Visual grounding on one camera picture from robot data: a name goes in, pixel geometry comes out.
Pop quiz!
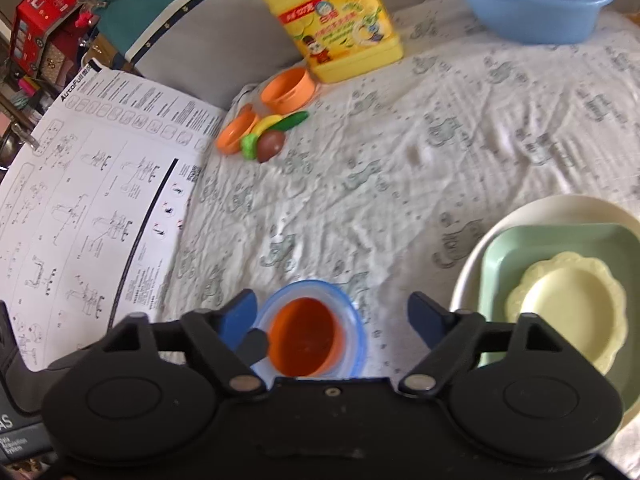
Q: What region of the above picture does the red cardboard box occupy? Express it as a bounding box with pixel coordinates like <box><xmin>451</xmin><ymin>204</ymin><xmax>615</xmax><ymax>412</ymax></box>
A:
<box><xmin>9</xmin><ymin>0</ymin><xmax>89</xmax><ymax>77</ymax></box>

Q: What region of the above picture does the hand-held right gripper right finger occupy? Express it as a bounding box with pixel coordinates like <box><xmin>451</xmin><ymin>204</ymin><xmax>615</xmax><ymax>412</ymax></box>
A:
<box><xmin>399</xmin><ymin>291</ymin><xmax>569</xmax><ymax>394</ymax></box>

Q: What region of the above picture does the teal grey striped cloth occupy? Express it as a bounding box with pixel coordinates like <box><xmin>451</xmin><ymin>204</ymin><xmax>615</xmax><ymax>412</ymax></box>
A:
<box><xmin>94</xmin><ymin>0</ymin><xmax>301</xmax><ymax>108</ymax></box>

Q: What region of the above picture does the white printed bed sheet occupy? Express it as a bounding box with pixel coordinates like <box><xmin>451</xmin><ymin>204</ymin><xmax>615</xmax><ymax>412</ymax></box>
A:
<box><xmin>105</xmin><ymin>0</ymin><xmax>640</xmax><ymax>467</ymax></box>

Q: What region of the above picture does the shallow light orange bowl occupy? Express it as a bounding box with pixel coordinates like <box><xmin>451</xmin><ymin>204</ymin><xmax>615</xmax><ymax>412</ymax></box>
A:
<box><xmin>215</xmin><ymin>104</ymin><xmax>259</xmax><ymax>156</ymax></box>

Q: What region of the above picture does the small dark orange bowl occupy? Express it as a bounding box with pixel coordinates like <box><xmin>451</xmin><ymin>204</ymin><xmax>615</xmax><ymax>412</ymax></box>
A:
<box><xmin>266</xmin><ymin>297</ymin><xmax>347</xmax><ymax>377</ymax></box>

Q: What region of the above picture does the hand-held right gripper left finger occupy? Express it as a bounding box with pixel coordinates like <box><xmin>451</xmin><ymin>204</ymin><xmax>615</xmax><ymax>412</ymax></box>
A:
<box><xmin>102</xmin><ymin>289</ymin><xmax>269</xmax><ymax>395</ymax></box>

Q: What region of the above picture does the large white plate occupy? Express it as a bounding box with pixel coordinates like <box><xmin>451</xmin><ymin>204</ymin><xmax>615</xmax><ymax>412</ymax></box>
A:
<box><xmin>449</xmin><ymin>194</ymin><xmax>640</xmax><ymax>433</ymax></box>

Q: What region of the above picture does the blue plastic basin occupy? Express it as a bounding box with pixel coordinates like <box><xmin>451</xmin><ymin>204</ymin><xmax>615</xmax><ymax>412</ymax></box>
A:
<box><xmin>439</xmin><ymin>0</ymin><xmax>617</xmax><ymax>45</ymax></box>

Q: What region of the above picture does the yellow detergent bottle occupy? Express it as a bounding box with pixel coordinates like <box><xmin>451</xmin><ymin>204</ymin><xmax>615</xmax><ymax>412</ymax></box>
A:
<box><xmin>253</xmin><ymin>0</ymin><xmax>404</xmax><ymax>84</ymax></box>

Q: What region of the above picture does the green square plate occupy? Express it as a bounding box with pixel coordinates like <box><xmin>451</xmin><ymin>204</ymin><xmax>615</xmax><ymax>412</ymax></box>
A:
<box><xmin>476</xmin><ymin>224</ymin><xmax>640</xmax><ymax>411</ymax></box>

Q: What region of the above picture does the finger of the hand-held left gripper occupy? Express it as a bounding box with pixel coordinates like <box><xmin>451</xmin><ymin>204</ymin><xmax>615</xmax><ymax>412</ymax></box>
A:
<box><xmin>237</xmin><ymin>328</ymin><xmax>271</xmax><ymax>367</ymax></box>

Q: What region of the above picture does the yellow toy banana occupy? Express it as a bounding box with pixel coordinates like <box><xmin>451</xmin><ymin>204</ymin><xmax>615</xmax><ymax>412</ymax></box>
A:
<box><xmin>248</xmin><ymin>114</ymin><xmax>286</xmax><ymax>137</ymax></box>

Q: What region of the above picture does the white instruction sheet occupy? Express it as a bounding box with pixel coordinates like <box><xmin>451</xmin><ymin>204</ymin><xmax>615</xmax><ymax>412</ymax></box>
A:
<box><xmin>0</xmin><ymin>66</ymin><xmax>227</xmax><ymax>372</ymax></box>

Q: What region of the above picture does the brown toy fruit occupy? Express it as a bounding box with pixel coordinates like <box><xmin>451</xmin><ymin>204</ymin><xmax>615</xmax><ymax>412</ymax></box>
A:
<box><xmin>257</xmin><ymin>130</ymin><xmax>286</xmax><ymax>164</ymax></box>

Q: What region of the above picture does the tall light orange bowl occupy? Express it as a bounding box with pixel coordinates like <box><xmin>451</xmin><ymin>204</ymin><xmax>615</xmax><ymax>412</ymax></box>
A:
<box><xmin>260</xmin><ymin>67</ymin><xmax>317</xmax><ymax>115</ymax></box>

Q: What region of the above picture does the pale yellow scalloped plate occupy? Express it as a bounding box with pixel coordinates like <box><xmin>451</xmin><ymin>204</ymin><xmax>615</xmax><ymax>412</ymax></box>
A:
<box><xmin>504</xmin><ymin>252</ymin><xmax>629</xmax><ymax>377</ymax></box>

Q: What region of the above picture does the blue transparent bowl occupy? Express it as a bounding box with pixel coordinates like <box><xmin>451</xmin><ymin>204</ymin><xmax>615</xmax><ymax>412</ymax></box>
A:
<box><xmin>249</xmin><ymin>279</ymin><xmax>369</xmax><ymax>382</ymax></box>

